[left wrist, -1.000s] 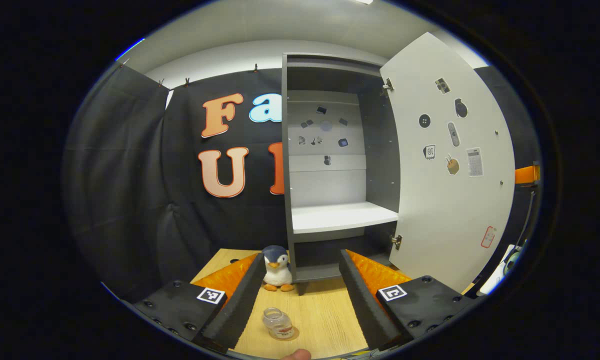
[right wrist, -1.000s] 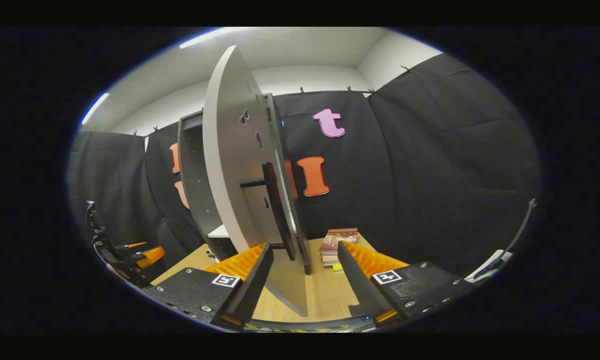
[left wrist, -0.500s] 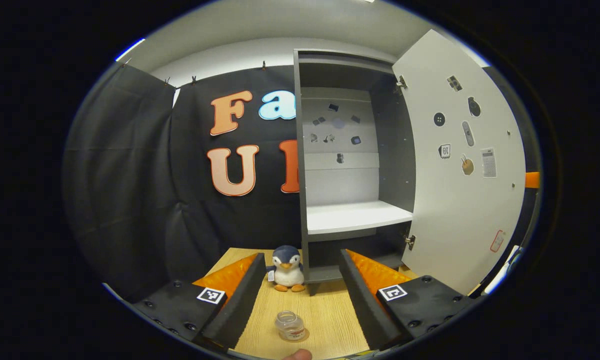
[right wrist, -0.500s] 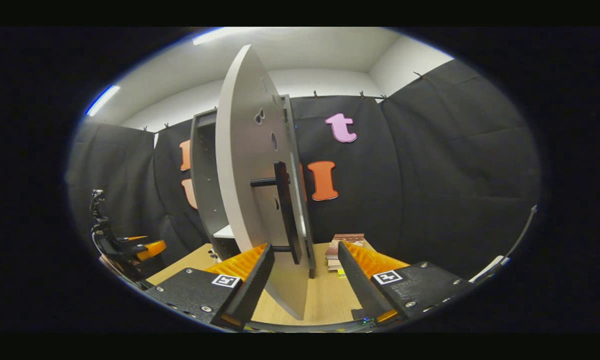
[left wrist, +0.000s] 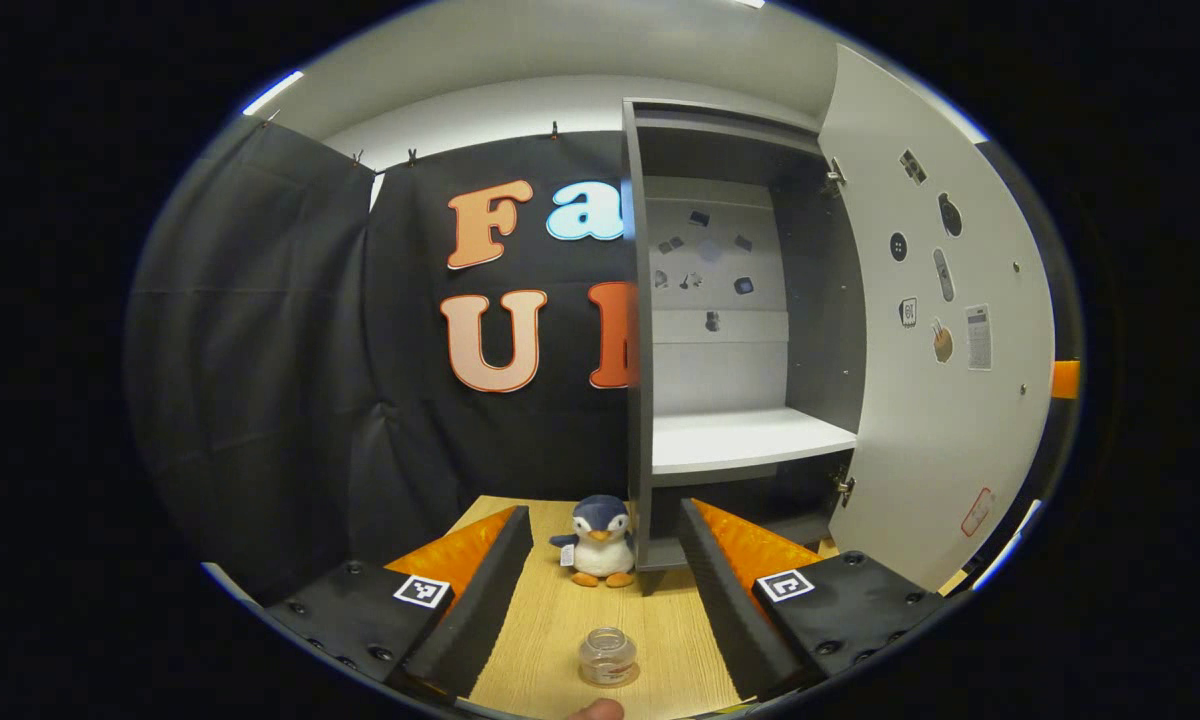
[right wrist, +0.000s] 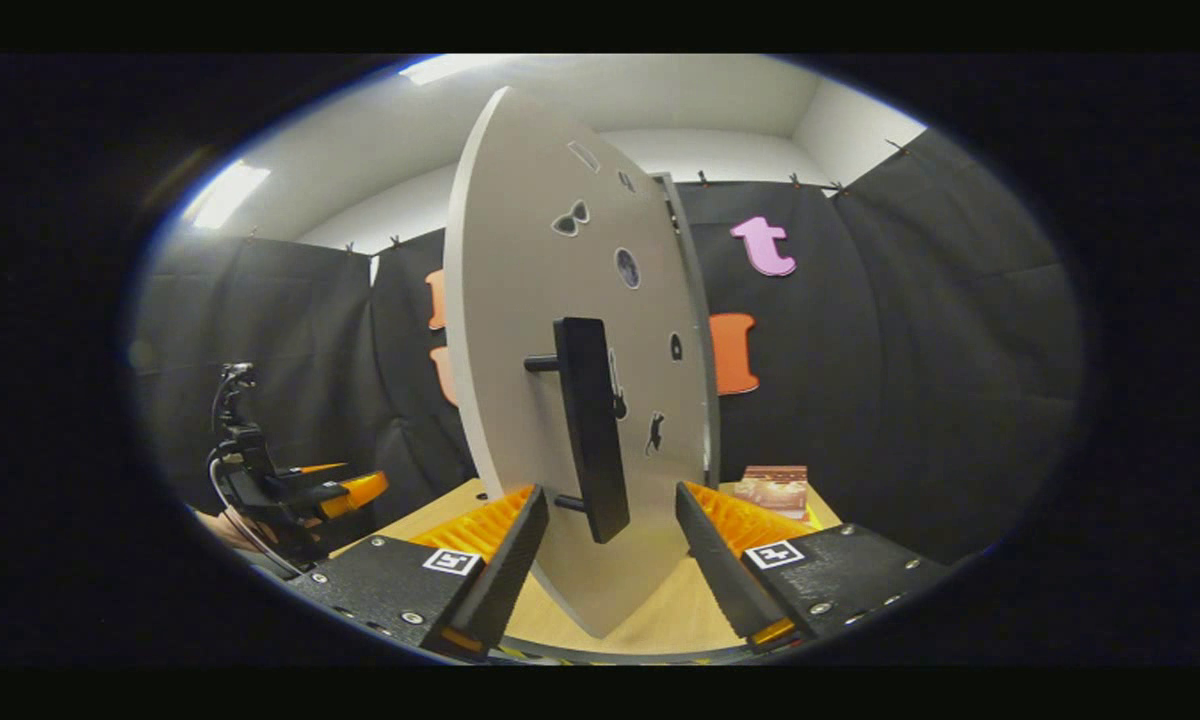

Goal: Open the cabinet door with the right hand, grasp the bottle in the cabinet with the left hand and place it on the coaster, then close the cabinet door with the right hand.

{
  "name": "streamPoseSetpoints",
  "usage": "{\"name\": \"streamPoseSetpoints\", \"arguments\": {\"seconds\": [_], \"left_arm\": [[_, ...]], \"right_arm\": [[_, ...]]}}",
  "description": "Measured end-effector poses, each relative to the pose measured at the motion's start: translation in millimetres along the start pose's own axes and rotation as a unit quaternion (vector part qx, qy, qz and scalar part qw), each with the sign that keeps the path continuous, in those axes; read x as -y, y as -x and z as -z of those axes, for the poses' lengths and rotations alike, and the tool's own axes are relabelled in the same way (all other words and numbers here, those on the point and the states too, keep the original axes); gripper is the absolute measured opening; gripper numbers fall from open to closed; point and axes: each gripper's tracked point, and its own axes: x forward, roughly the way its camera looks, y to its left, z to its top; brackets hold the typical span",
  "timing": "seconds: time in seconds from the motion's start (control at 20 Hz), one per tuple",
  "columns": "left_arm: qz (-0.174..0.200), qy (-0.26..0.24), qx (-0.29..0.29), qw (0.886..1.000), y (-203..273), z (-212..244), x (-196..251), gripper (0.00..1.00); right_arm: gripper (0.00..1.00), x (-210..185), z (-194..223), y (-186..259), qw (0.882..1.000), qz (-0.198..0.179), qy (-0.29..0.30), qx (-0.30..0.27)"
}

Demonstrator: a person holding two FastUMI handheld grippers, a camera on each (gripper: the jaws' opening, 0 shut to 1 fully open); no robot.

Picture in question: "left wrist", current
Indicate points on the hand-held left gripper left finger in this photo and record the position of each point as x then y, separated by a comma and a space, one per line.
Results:
475, 610

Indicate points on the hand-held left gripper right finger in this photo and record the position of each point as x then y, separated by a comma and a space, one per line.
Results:
728, 610

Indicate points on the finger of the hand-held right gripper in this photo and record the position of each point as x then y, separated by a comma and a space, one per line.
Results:
1065, 380

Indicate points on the clear plastic bottle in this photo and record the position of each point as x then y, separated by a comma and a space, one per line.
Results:
608, 655

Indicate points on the white cabinet door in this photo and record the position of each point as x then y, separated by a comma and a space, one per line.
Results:
910, 450

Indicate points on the penguin plush toy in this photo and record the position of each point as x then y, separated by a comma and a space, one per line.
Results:
600, 545

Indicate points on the black backdrop cloth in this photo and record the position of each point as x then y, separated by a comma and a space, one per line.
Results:
260, 350

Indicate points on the long ceiling light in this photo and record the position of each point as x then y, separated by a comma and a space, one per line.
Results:
272, 92

